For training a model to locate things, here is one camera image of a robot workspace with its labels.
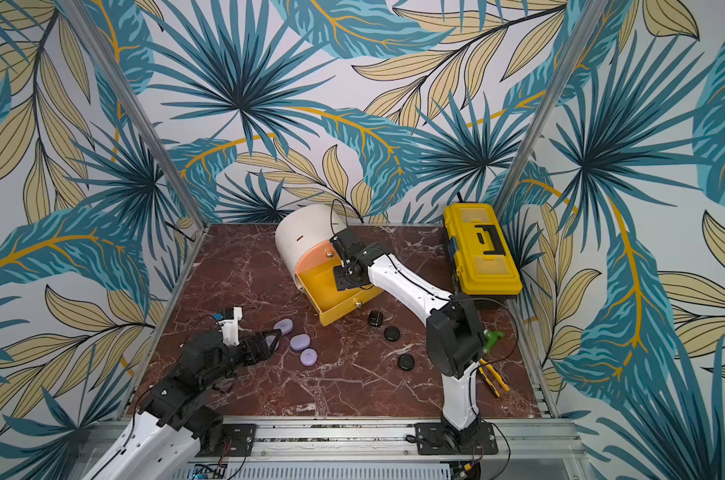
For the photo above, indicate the green plastic fitting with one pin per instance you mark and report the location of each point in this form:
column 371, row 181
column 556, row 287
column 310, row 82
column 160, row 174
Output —
column 491, row 337

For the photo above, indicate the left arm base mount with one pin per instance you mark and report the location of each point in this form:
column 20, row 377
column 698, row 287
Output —
column 228, row 440

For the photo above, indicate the purple earphone case middle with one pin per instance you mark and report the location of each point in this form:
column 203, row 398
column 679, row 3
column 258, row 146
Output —
column 300, row 342

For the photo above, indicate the white cylindrical drawer cabinet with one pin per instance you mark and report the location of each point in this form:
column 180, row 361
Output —
column 304, row 228

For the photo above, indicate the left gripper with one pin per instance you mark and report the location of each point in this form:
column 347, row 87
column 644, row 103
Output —
column 259, row 339

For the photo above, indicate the yellow handled pliers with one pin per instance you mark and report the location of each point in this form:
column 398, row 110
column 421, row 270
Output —
column 492, row 379

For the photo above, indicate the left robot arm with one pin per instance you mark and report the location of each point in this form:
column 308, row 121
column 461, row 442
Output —
column 173, row 422

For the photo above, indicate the purple round earphone case lower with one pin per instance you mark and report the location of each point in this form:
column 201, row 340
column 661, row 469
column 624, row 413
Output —
column 309, row 357

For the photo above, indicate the orange top drawer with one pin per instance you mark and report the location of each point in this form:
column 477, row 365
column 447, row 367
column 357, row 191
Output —
column 315, row 256

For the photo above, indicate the black round earphone case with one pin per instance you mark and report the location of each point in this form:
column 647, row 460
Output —
column 392, row 334
column 405, row 362

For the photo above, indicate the yellow black toolbox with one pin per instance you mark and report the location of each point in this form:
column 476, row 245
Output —
column 480, row 259

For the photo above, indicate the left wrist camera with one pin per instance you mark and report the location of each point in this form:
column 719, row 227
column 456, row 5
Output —
column 229, row 323

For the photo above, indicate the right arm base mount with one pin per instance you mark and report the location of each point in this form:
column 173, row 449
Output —
column 440, row 438

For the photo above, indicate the aluminium front rail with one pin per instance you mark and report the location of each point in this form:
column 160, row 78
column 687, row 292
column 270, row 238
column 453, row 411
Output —
column 377, row 447

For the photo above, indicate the yellow drawer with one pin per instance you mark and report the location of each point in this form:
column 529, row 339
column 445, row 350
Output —
column 316, row 280

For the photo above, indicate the purple earphone case upper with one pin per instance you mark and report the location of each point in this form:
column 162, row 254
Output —
column 285, row 326

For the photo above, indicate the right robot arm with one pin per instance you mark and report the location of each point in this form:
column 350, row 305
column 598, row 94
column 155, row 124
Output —
column 454, row 333

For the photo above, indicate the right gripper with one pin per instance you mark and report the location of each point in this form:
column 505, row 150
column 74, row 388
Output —
column 344, row 276

